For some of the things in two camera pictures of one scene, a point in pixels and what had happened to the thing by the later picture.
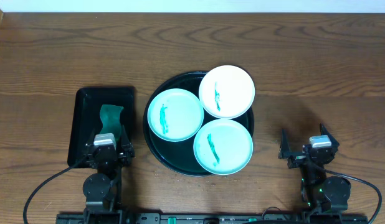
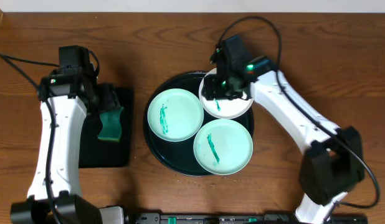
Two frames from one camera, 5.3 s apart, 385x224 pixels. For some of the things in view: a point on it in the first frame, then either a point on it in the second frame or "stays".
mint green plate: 175,115 stays
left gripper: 107,154 to 108,102
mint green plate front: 223,146 stays
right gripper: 298,158 to 212,83
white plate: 226,92 stays
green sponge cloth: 109,115 stays
